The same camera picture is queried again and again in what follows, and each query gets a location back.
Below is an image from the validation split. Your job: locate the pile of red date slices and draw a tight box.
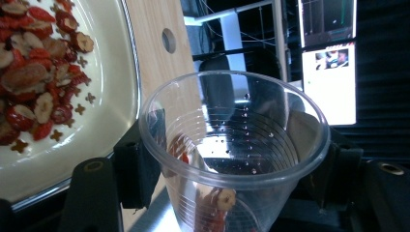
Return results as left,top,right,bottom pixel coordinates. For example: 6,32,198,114
0,0,97,147

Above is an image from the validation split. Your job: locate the clear plastic cup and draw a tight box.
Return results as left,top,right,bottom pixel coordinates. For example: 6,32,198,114
138,70,333,232

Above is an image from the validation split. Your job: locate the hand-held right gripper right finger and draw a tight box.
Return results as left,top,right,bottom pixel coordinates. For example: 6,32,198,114
286,110,366,207

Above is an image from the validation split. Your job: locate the black folding chair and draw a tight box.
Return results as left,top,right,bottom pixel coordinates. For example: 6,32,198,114
192,47,285,107

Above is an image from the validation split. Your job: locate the white desk frame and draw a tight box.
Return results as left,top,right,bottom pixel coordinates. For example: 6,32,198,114
183,0,288,83

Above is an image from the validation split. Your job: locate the computer monitor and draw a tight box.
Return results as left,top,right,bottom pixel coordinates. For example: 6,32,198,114
296,0,359,48
301,41,358,127

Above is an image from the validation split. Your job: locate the white strainer bowl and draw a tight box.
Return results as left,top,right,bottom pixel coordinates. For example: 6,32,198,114
0,0,143,205

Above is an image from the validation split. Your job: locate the dark curtain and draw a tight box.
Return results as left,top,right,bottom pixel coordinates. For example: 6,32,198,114
355,0,410,160

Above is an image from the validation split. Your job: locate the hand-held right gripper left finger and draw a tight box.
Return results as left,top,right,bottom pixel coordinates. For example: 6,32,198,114
113,109,167,210

